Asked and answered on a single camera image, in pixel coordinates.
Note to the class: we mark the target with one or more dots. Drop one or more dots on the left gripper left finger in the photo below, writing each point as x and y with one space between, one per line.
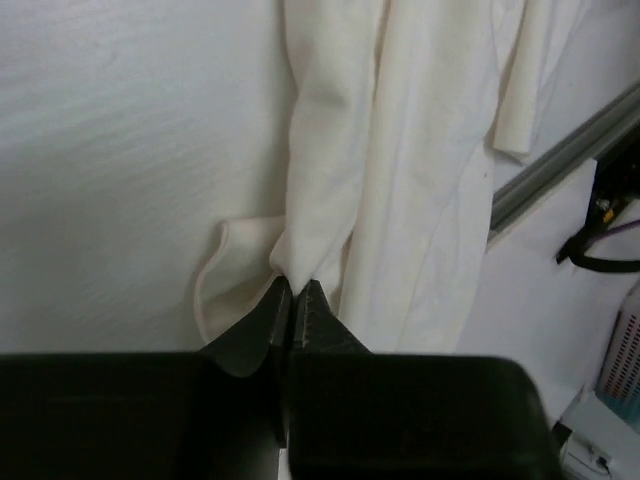
214 413

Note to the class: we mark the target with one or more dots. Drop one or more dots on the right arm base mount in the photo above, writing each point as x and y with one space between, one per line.
616 187

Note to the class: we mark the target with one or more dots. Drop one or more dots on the aluminium frame rail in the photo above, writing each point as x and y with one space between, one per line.
595 139

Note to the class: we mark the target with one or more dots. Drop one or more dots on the white t shirt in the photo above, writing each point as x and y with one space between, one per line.
401 110

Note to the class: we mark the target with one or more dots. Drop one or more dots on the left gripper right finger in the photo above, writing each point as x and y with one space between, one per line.
355 414

